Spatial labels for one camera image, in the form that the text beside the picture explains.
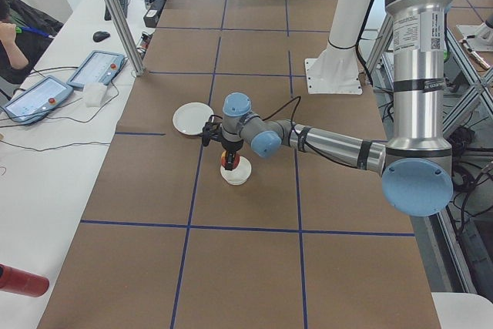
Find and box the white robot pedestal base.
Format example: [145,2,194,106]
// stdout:
[305,0,371,95]

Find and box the teach pendant tablet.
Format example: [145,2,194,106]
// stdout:
[2,76,73,125]
[67,50,126,89]

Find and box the near teach pendant tablet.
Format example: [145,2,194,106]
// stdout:
[2,76,73,125]

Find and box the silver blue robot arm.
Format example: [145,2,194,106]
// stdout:
[214,0,453,217]

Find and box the seated person in black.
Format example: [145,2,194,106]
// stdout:
[1,0,63,86]

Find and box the far teach pendant tablet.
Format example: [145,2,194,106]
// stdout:
[67,50,126,89]

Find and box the black box on table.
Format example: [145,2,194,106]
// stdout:
[143,0,166,29]

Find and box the white foam block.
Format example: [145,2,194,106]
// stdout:
[83,82,107,108]

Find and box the aluminium frame column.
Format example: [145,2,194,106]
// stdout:
[104,0,145,76]

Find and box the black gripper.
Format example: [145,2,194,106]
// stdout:
[221,138,243,170]

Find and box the black computer mouse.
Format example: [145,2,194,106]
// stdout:
[92,31,111,42]

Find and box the red yellow apple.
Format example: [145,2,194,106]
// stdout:
[220,152,240,168]

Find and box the red cylinder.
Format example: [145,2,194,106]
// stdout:
[1,264,49,297]

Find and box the white bowl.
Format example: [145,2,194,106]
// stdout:
[220,156,252,186]

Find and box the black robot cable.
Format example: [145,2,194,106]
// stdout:
[261,96,303,126]

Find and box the white round plate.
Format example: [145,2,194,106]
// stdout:
[172,102,213,136]

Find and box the aluminium frame rack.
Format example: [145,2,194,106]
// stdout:
[365,0,493,295]

